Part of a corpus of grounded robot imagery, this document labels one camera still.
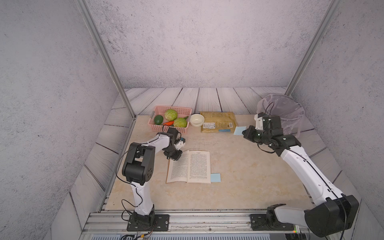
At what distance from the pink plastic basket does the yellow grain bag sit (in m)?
0.13

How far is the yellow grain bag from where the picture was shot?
44.5 inches

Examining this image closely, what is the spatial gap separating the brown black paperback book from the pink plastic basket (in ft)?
0.69

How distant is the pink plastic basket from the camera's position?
109cm
